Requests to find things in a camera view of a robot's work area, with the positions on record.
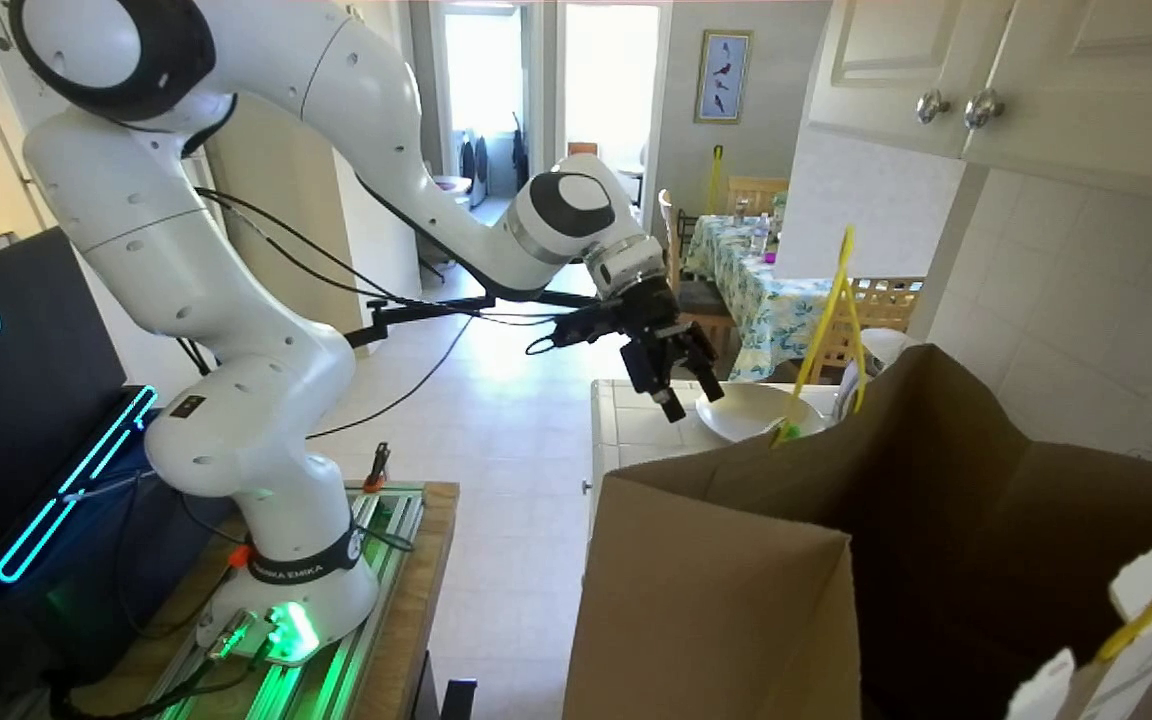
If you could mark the floral tablecloth dining table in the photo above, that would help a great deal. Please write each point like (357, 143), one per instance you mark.
(772, 312)

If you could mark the brown McDelivery paper bag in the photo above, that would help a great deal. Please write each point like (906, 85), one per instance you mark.
(911, 561)

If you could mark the white upper cabinets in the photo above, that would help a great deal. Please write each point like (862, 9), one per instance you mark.
(1035, 85)

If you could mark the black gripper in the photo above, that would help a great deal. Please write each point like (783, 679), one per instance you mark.
(657, 341)

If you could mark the framed wall picture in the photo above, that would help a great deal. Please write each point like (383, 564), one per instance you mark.
(721, 79)

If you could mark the yellow green brush handle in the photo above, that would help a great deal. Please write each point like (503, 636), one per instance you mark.
(836, 310)

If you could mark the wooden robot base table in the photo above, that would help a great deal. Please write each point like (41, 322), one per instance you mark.
(307, 655)

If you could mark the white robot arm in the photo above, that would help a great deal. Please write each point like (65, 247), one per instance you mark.
(145, 85)

